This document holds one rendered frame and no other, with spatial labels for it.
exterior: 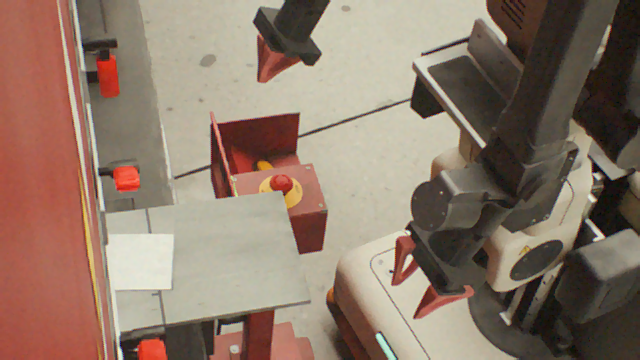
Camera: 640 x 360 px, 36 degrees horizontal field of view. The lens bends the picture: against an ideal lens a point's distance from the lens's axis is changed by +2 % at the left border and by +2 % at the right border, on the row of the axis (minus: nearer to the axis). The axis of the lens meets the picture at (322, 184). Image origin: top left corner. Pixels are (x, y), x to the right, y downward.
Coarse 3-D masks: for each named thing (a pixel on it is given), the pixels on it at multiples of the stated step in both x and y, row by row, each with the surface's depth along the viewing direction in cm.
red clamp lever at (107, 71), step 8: (88, 40) 114; (96, 40) 114; (104, 40) 114; (112, 40) 114; (96, 48) 114; (104, 48) 114; (112, 48) 115; (104, 56) 116; (112, 56) 117; (104, 64) 117; (112, 64) 117; (104, 72) 117; (112, 72) 118; (104, 80) 118; (112, 80) 119; (104, 88) 119; (112, 88) 120; (104, 96) 121; (112, 96) 121
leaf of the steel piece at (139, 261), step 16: (112, 240) 126; (128, 240) 126; (144, 240) 127; (160, 240) 127; (112, 256) 125; (128, 256) 125; (144, 256) 125; (160, 256) 125; (112, 272) 123; (128, 272) 123; (144, 272) 124; (160, 272) 124; (128, 288) 122; (144, 288) 122; (160, 288) 122
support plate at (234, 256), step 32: (128, 224) 128; (160, 224) 129; (192, 224) 129; (224, 224) 130; (256, 224) 130; (288, 224) 130; (192, 256) 126; (224, 256) 126; (256, 256) 127; (288, 256) 127; (192, 288) 123; (224, 288) 123; (256, 288) 124; (288, 288) 124; (128, 320) 119; (160, 320) 120; (192, 320) 120
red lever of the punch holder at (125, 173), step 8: (128, 160) 101; (136, 160) 101; (104, 168) 101; (112, 168) 100; (120, 168) 97; (128, 168) 96; (136, 168) 98; (112, 176) 100; (120, 176) 93; (128, 176) 93; (136, 176) 94; (120, 184) 93; (128, 184) 93; (136, 184) 93; (120, 192) 94
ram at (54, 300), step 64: (0, 0) 15; (64, 0) 75; (0, 64) 13; (64, 64) 46; (0, 128) 12; (64, 128) 34; (0, 192) 11; (64, 192) 27; (0, 256) 10; (64, 256) 23; (0, 320) 10; (64, 320) 19
